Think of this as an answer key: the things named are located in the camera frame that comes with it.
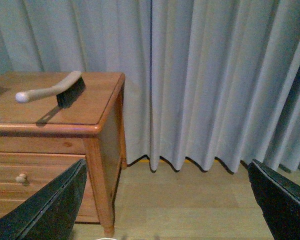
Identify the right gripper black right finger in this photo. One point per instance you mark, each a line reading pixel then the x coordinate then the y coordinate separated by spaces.
pixel 279 200

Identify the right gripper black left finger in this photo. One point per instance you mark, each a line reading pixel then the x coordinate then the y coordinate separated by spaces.
pixel 49 214

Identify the beige hand brush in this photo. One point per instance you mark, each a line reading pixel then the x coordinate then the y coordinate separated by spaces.
pixel 67 91

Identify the wooden drawer knob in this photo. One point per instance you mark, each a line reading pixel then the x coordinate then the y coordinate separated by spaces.
pixel 21 178

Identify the wooden nightstand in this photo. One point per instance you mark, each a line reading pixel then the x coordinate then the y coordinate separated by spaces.
pixel 41 140

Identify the light blue curtain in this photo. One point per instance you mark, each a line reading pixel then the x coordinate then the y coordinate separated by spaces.
pixel 204 79

